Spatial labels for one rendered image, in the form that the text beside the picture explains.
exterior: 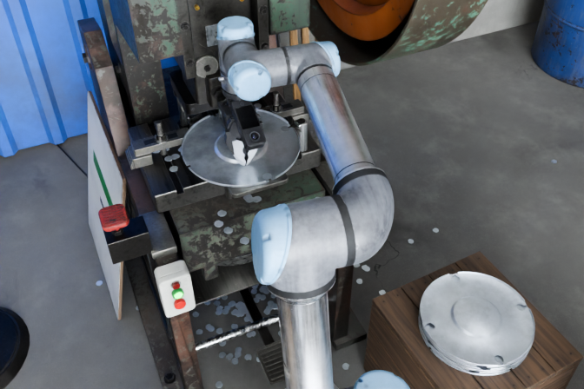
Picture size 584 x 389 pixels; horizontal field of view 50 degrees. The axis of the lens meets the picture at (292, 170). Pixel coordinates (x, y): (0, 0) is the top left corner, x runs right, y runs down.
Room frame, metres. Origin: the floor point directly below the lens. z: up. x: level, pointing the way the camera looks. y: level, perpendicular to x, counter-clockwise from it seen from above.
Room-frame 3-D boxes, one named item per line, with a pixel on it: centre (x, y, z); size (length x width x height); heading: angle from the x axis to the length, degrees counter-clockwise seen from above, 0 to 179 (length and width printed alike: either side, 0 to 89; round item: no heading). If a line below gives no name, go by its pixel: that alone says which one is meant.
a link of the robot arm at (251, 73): (1.05, 0.07, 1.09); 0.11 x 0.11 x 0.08; 15
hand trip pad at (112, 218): (0.99, 0.40, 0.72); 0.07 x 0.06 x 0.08; 23
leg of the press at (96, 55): (1.35, 0.49, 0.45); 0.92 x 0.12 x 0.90; 23
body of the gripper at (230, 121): (1.15, 0.12, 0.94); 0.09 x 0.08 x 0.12; 24
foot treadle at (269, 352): (1.21, 0.13, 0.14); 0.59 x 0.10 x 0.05; 23
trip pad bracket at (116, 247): (1.00, 0.38, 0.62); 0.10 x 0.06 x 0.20; 113
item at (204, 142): (1.20, 0.12, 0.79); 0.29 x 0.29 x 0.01
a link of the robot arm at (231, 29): (1.14, 0.11, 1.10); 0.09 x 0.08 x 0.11; 15
